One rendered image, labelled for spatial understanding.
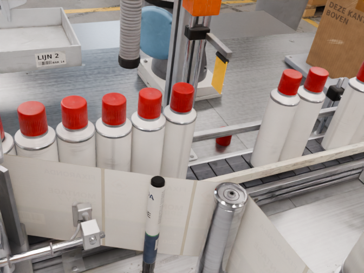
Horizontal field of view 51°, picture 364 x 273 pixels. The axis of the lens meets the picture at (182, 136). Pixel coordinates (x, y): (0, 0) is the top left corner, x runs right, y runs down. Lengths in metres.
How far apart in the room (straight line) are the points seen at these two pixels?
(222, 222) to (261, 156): 0.31
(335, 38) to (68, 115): 0.89
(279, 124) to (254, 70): 0.55
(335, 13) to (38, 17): 0.80
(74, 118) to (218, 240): 0.23
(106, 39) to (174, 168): 0.75
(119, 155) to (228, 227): 0.20
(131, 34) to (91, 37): 0.72
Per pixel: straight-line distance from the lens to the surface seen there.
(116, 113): 0.52
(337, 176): 0.86
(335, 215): 0.74
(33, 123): 0.50
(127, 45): 0.59
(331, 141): 0.85
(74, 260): 0.65
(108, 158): 0.55
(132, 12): 0.57
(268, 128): 0.69
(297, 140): 0.74
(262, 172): 0.71
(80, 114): 0.51
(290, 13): 3.22
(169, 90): 0.74
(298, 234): 0.68
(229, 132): 0.70
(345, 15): 1.20
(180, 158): 0.61
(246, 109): 1.02
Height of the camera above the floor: 1.37
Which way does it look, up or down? 38 degrees down
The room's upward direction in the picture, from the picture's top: 9 degrees clockwise
